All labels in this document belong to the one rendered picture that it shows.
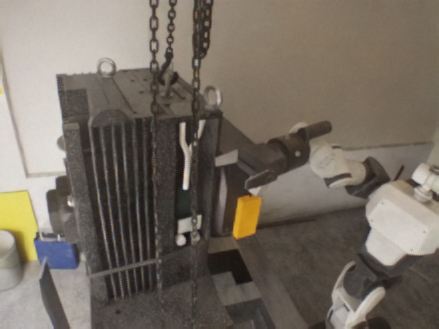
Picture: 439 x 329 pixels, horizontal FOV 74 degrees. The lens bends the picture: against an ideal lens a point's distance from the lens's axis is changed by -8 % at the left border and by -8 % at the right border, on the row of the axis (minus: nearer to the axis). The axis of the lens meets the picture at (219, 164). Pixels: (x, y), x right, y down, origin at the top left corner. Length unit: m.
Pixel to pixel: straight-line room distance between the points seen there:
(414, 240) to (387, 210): 0.13
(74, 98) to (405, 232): 1.18
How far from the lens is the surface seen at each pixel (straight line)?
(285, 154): 0.73
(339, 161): 1.05
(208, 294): 1.29
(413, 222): 1.19
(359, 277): 1.37
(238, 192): 1.00
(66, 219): 1.02
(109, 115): 0.81
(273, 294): 1.64
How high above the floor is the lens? 1.95
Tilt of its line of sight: 32 degrees down
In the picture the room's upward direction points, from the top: 6 degrees clockwise
